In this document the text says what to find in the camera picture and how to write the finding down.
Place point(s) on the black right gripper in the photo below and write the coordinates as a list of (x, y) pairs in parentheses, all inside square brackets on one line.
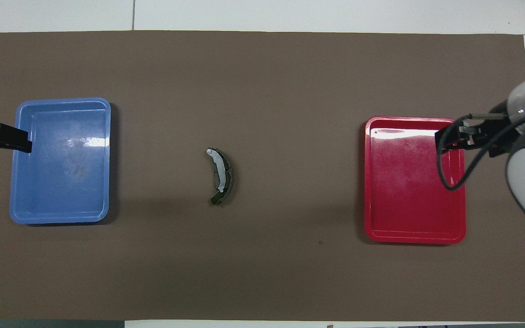
[(490, 134)]

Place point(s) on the dark brake pad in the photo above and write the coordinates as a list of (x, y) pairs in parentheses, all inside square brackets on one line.
[(231, 175)]

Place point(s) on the blue plastic tray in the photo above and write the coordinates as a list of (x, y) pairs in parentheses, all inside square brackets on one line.
[(57, 182)]

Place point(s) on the red plastic tray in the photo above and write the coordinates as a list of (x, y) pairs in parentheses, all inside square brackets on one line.
[(408, 205)]

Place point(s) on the brown table mat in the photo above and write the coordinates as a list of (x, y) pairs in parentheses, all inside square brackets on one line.
[(290, 91)]

